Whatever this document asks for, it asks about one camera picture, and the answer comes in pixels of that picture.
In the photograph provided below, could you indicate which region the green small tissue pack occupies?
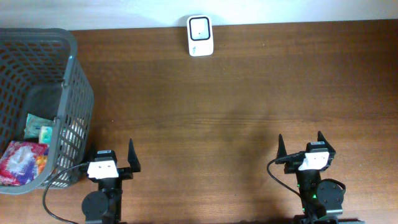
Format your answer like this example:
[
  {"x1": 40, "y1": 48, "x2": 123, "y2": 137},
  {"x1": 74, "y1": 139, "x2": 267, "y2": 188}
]
[{"x1": 39, "y1": 126, "x2": 53, "y2": 145}]

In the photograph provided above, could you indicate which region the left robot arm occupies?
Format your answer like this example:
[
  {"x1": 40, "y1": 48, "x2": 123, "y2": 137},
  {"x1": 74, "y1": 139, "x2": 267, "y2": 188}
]
[{"x1": 81, "y1": 139, "x2": 141, "y2": 224}]

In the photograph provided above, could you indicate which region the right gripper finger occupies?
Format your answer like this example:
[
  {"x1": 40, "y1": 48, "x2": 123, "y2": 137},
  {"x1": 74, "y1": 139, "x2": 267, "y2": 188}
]
[
  {"x1": 276, "y1": 134, "x2": 287, "y2": 158},
  {"x1": 317, "y1": 131, "x2": 334, "y2": 151}
]

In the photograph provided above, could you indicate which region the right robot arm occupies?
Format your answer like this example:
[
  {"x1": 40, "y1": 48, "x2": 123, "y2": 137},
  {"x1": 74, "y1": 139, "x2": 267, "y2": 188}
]
[{"x1": 275, "y1": 132, "x2": 346, "y2": 223}]

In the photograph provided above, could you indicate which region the orange small tissue pack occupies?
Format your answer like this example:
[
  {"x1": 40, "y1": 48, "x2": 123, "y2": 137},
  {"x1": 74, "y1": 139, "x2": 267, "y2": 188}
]
[{"x1": 35, "y1": 155, "x2": 48, "y2": 174}]

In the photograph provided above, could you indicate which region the red purple tissue pack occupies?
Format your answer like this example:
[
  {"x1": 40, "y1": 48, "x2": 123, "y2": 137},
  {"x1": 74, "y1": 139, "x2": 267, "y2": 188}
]
[{"x1": 1, "y1": 141, "x2": 49, "y2": 186}]

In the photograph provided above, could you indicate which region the grey plastic basket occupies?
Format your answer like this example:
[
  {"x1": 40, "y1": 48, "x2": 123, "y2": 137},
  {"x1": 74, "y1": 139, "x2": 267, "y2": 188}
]
[{"x1": 1, "y1": 28, "x2": 95, "y2": 195}]

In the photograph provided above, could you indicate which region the teal wet wipes pack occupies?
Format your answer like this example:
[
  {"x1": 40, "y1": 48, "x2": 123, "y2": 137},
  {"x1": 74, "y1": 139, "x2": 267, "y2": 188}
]
[{"x1": 24, "y1": 113, "x2": 53, "y2": 139}]

